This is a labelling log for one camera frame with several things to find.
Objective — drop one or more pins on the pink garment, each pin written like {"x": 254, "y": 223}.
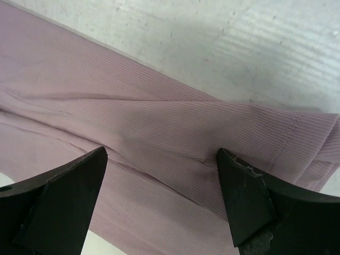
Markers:
{"x": 162, "y": 85}

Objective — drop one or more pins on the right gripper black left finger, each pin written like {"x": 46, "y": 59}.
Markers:
{"x": 50, "y": 213}

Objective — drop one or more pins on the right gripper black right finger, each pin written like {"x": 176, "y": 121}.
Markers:
{"x": 267, "y": 215}

